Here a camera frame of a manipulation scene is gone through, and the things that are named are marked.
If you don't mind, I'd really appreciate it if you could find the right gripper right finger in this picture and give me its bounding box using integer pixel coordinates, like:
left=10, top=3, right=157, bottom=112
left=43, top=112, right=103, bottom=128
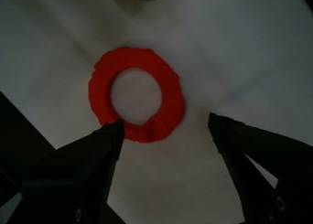
left=206, top=112, right=313, bottom=224

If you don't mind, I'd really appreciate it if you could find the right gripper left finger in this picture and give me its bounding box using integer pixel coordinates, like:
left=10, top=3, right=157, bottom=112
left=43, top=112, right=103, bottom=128
left=7, top=119, right=126, bottom=224

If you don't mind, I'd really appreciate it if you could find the white cutting board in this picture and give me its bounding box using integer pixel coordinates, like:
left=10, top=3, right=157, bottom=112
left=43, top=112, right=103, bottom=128
left=0, top=0, right=313, bottom=224

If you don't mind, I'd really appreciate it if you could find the red dough ring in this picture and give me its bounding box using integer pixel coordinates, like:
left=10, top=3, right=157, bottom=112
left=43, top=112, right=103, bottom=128
left=87, top=46, right=188, bottom=144

